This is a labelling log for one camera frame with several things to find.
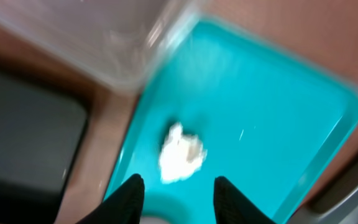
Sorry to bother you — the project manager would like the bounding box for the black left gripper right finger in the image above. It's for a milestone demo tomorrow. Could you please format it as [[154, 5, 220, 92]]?
[[213, 176, 275, 224]]

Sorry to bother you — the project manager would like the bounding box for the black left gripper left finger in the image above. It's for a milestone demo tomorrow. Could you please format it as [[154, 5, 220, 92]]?
[[77, 174, 145, 224]]

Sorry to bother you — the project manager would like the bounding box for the white bowl with leftovers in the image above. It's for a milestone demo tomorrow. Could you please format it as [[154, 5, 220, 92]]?
[[139, 216, 170, 224]]

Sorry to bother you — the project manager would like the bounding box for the white napkin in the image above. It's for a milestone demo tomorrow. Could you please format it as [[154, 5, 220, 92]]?
[[158, 123, 208, 184]]

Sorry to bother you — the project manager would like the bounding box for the grey dishwasher rack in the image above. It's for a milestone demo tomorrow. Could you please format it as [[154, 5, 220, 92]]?
[[288, 155, 358, 224]]

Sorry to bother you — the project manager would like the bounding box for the teal serving tray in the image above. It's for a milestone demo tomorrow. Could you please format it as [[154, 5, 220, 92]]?
[[106, 20, 358, 223]]

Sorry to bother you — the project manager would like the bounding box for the black plastic tray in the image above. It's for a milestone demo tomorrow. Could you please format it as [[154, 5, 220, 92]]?
[[0, 68, 88, 223]]

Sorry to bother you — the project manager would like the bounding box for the clear plastic bin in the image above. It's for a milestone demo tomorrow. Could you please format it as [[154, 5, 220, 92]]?
[[0, 0, 204, 91]]

